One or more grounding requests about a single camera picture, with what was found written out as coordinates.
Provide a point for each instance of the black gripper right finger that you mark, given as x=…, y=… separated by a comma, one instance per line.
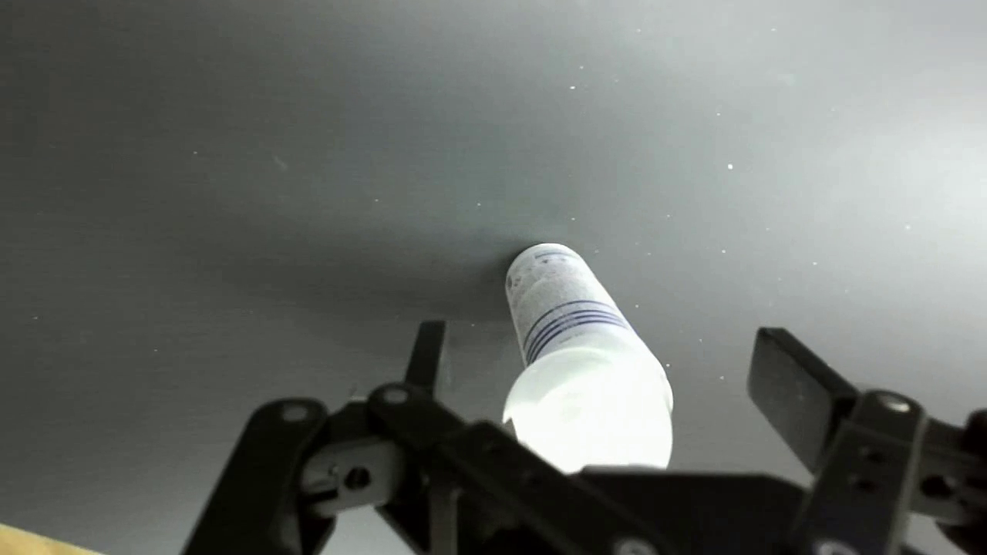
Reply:
x=875, y=464

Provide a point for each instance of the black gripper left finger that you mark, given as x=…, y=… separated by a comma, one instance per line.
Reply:
x=278, y=482

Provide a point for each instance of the white translucent can lid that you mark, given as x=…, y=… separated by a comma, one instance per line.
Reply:
x=591, y=410

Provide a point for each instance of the white blue-label spray can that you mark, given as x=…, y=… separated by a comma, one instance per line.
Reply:
x=559, y=302

